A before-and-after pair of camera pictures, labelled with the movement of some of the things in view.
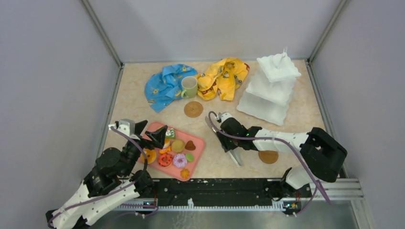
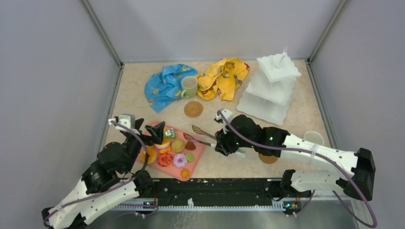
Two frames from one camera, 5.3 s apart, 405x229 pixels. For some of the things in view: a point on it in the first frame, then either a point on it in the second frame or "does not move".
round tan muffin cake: [177, 146] does not move
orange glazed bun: [150, 154] does not move
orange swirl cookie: [185, 173] does not move
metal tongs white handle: [235, 153] -> [202, 132]
